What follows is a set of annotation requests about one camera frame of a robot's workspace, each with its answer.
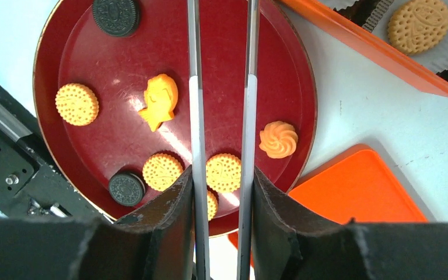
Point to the orange compartment cookie box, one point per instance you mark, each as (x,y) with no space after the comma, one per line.
(374,46)

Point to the metal serving tongs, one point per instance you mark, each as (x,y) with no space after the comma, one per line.
(223,172)

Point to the orange swirl cookie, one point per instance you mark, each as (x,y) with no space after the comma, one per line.
(278,139)

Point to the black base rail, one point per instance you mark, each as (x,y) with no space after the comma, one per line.
(30,182)

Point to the orange box lid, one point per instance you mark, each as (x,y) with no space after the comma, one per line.
(357,184)

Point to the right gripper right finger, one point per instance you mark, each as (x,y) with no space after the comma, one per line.
(290,241)

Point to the dark red round plate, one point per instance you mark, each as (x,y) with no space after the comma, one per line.
(111,91)

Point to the dark round cookie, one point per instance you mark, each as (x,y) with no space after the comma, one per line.
(117,18)
(126,188)

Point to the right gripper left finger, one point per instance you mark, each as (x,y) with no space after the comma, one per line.
(155,241)

